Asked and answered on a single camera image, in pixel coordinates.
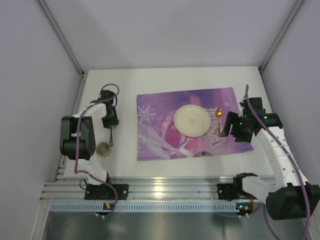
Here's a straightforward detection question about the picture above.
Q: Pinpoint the gold spoon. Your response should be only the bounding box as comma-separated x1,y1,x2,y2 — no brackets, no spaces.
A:
215,108,222,137

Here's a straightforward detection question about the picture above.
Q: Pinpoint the pink metallic fork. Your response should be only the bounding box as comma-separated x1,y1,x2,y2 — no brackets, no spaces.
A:
108,127,114,148

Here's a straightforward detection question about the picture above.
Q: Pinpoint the speckled ceramic cup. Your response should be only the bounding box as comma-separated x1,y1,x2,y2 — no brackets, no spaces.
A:
95,142,111,158

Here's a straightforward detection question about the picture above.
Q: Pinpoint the cream round plate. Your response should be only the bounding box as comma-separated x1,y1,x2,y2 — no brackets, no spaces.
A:
173,104,212,138

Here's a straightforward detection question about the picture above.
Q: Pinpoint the purple printed placemat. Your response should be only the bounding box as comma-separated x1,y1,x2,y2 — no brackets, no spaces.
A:
136,87,253,161

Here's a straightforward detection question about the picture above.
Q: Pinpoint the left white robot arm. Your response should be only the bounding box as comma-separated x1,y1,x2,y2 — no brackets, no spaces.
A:
59,90,119,186

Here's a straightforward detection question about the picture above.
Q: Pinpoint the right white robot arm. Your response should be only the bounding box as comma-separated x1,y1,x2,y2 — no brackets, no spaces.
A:
220,97,320,221

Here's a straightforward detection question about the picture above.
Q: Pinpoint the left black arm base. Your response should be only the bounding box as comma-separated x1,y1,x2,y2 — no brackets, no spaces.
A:
84,184,129,201

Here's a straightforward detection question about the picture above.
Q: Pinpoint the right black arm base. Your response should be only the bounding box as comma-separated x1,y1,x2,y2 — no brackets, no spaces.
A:
216,183,249,202

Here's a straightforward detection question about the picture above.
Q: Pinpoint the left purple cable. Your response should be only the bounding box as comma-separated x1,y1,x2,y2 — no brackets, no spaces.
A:
73,83,120,221

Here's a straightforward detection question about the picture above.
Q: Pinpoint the aluminium mounting rail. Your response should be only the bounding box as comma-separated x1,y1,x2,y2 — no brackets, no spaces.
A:
39,175,313,202

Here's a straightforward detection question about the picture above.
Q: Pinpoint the perforated cable tray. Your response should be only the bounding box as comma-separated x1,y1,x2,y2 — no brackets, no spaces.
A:
50,201,253,215

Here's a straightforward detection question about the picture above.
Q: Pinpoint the left aluminium frame post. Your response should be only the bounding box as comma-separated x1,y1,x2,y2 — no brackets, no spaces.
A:
35,0,84,76

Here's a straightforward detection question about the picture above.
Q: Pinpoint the aluminium frame post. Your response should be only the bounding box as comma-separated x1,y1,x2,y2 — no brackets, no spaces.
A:
35,0,84,76
258,0,306,74

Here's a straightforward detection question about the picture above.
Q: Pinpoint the right aluminium frame post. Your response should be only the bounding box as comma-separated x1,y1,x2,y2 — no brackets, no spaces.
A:
258,0,306,74

